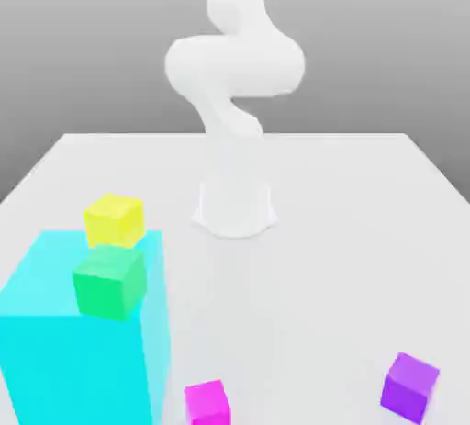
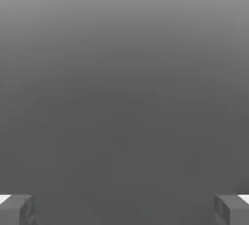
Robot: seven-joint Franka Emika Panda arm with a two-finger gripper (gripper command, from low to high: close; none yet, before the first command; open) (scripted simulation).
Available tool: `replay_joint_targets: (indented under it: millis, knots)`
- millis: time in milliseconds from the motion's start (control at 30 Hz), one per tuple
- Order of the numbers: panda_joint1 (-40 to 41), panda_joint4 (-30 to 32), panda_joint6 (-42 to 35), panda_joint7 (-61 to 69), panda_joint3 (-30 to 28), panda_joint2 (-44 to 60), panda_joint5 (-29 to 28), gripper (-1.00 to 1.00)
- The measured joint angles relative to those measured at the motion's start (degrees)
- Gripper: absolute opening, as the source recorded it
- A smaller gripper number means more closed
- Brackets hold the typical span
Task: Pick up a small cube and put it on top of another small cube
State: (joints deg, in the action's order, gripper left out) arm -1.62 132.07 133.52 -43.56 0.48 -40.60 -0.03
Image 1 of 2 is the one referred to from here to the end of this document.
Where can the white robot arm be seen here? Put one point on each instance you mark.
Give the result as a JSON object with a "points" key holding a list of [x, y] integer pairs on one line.
{"points": [[235, 65]]}

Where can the small yellow cube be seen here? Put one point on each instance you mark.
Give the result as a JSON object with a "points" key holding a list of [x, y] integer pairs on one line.
{"points": [[114, 219]]}

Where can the small purple cube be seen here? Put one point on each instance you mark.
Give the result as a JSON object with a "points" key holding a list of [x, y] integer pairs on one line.
{"points": [[407, 388]]}

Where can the large cyan box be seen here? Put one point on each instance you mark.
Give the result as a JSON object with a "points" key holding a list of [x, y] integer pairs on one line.
{"points": [[55, 359]]}

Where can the small magenta cube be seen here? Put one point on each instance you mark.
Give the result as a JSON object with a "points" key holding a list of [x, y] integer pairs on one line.
{"points": [[205, 403]]}

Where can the small green cube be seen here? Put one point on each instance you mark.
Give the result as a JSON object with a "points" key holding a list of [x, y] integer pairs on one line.
{"points": [[106, 285]]}

